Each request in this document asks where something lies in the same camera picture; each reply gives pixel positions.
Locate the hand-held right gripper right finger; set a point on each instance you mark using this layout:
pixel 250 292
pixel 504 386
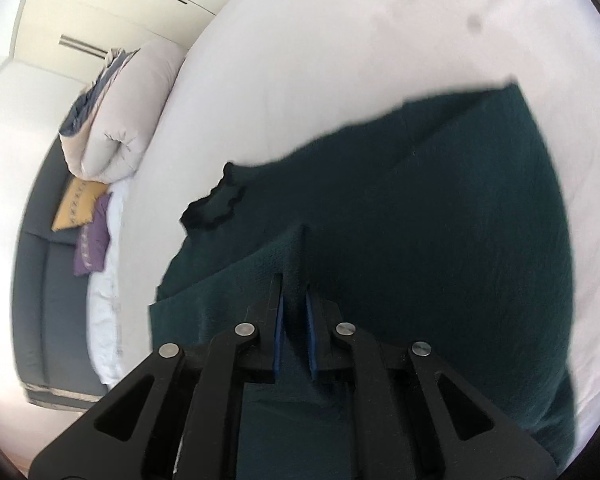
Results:
pixel 310 335

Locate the purple patterned pillow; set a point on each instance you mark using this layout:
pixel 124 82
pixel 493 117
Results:
pixel 92 245

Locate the bed with white sheet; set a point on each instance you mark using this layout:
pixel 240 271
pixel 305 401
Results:
pixel 330 60

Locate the cream wardrobe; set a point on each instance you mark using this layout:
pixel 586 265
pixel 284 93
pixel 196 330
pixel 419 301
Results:
pixel 105 5

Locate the folded beige duvet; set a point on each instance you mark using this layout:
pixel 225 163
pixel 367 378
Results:
pixel 130 110

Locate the grey upholstered headboard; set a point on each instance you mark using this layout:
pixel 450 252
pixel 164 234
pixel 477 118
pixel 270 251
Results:
pixel 50 300

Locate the white pillow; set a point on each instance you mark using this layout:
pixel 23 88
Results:
pixel 102 320

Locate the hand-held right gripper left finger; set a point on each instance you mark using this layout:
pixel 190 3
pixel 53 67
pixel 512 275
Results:
pixel 278 340

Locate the dark green knit sweater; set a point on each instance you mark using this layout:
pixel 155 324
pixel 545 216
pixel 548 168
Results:
pixel 405 210

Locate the yellow patterned pillow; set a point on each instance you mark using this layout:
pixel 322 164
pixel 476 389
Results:
pixel 77 205

